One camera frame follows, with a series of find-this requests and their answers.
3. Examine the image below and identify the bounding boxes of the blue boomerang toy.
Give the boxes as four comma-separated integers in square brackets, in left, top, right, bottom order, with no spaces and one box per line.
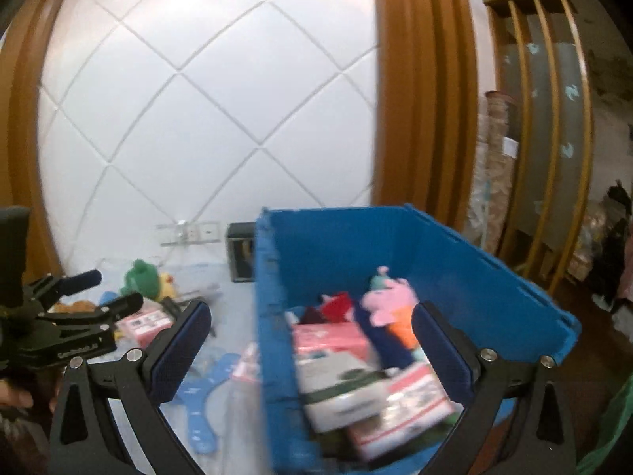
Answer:
[176,353,240,455]

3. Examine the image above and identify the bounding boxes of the pink pig plush orange dress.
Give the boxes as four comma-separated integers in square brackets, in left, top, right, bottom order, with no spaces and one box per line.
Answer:
[360,266,419,351]

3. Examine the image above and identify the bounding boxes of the brown bear plush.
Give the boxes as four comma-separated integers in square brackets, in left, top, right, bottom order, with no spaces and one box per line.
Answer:
[49,300,97,313]

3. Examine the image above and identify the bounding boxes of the green frog plush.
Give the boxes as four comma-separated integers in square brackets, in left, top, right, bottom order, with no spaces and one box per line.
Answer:
[120,260,160,300]

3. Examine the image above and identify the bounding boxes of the yellow duck plush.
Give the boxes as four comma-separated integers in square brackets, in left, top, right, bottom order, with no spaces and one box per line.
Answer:
[157,272,178,302]

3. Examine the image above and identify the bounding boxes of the blue plastic storage crate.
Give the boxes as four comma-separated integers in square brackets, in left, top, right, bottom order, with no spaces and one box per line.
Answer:
[254,206,580,474]

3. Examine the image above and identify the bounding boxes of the white green box in crate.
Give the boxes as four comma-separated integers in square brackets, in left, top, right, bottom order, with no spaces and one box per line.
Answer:
[295,352,389,433]

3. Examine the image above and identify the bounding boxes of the pink tissue pack in crate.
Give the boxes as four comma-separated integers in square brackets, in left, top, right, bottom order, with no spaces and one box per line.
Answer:
[292,322,370,360]

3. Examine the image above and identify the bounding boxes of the wooden slat screen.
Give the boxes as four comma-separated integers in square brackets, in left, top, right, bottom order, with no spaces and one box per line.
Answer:
[484,0,593,293]

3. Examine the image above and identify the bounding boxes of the white wall socket panel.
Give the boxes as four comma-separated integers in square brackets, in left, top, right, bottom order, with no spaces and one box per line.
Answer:
[155,220,221,247]

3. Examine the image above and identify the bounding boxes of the black picture frame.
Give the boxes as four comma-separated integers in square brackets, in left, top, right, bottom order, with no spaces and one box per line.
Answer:
[226,222,255,283]

